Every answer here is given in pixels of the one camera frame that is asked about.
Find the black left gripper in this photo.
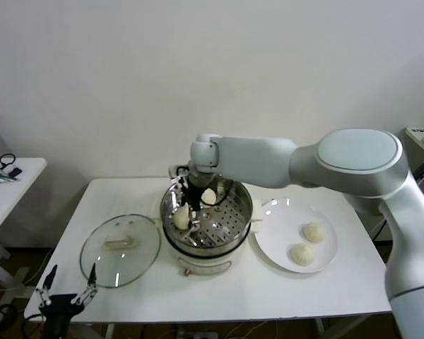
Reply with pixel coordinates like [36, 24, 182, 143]
[35, 262, 99, 339]

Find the steel steamer basket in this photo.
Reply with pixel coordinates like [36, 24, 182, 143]
[150, 172, 265, 258]

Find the white work table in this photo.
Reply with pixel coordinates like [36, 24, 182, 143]
[23, 173, 406, 339]

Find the white side table with label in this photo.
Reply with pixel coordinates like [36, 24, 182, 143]
[404, 126, 424, 213]

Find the white steamed baozi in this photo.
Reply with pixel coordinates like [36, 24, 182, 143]
[201, 188, 218, 208]
[301, 222, 328, 244]
[172, 203, 192, 230]
[289, 243, 317, 266]

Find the power strip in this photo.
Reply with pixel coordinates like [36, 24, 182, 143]
[176, 329, 218, 339]

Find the white round plate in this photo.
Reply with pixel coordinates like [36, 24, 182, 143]
[253, 198, 338, 273]

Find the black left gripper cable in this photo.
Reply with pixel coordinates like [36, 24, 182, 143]
[23, 309, 47, 324]

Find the black floor cable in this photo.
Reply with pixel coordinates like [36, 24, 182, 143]
[0, 303, 18, 326]

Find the glass pot lid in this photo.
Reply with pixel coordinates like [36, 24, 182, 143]
[79, 213, 163, 289]

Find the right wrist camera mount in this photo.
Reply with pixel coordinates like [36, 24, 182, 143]
[167, 164, 191, 181]

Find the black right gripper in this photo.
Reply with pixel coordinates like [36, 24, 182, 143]
[172, 175, 203, 234]

